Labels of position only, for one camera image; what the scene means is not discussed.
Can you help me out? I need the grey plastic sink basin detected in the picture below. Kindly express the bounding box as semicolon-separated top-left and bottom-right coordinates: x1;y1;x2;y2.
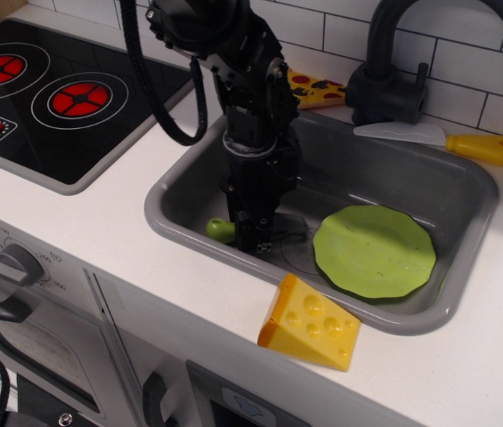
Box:
144;112;499;335

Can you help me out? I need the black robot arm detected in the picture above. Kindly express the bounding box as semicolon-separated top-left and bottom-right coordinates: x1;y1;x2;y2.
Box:
147;1;302;254

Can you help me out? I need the black braided cable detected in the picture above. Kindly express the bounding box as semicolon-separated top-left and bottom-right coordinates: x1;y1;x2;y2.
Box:
118;0;210;147

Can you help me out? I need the black toy faucet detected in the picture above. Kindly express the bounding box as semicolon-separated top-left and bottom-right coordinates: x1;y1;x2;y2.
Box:
345;0;503;125

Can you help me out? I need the green plastic plate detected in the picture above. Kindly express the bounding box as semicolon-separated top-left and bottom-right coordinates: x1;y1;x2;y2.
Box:
313;205;436;299

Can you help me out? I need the green handled grey spatula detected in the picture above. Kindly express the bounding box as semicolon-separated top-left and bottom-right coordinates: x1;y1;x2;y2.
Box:
205;213;309;246

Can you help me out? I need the yellow handled toy knife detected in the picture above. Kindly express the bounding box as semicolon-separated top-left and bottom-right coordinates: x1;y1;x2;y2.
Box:
353;122;503;166

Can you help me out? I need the toy pizza slice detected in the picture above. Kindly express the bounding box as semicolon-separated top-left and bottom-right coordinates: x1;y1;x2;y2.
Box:
288;69;345;109

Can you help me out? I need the black toy stovetop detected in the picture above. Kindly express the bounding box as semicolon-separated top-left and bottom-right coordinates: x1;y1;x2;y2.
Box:
0;18;195;197

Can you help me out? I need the yellow toy cheese wedge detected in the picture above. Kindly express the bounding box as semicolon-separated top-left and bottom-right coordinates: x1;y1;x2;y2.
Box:
257;274;361;371

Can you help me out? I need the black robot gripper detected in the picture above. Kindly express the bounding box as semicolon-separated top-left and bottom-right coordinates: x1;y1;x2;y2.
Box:
222;137;300;254

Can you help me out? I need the black cabinet door handle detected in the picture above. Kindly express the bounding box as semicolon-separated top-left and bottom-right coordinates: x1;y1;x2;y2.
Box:
142;372;179;427

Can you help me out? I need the grey oven knob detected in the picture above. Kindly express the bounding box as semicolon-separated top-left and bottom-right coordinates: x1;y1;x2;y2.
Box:
0;244;44;286

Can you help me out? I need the white toy oven door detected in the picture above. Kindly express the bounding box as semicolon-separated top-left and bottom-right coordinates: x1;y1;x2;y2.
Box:
0;221;141;426

